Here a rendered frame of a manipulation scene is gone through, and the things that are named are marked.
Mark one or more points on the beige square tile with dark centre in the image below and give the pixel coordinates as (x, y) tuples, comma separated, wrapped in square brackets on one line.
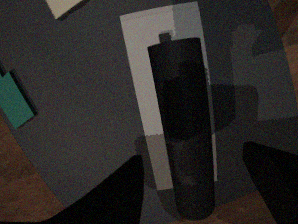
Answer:
[(61, 8)]

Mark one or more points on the green flat trowel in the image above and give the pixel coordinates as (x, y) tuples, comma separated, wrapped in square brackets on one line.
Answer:
[(13, 100)]

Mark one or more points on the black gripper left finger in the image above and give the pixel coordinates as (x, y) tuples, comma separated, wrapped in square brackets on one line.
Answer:
[(117, 200)]

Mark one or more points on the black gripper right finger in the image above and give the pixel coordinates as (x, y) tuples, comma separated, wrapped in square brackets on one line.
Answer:
[(275, 173)]

